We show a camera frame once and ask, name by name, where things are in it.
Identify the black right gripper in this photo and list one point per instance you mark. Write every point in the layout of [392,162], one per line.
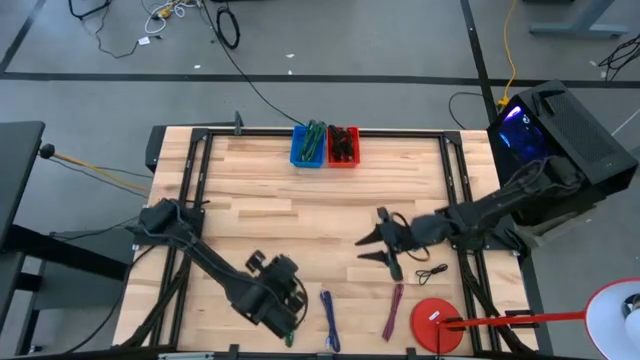
[400,237]

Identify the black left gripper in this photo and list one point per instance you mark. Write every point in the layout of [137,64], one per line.
[282,275]

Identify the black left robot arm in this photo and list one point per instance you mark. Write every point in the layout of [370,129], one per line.
[215,265]

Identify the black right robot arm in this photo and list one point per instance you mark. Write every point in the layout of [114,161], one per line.
[500,205]

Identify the red plastic basket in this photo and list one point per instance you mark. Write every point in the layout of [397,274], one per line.
[345,163]

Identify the red desk lamp white shade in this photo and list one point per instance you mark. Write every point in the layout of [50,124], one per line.
[435,325]

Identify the blue plastic basket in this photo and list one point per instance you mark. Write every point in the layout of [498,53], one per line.
[307,163]

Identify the grey computer stand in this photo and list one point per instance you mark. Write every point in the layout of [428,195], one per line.
[555,230]

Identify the black computer tower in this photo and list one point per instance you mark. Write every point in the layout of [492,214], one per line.
[575,125]

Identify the yellow rod with black knob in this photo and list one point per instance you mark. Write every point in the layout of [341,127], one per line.
[46,151]

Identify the black desk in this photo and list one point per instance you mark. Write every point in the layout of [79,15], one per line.
[17,165]

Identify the grey desk foot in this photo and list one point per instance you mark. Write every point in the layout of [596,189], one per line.
[575,29]

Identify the black aluminium table frame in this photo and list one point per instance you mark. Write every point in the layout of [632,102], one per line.
[260,133]

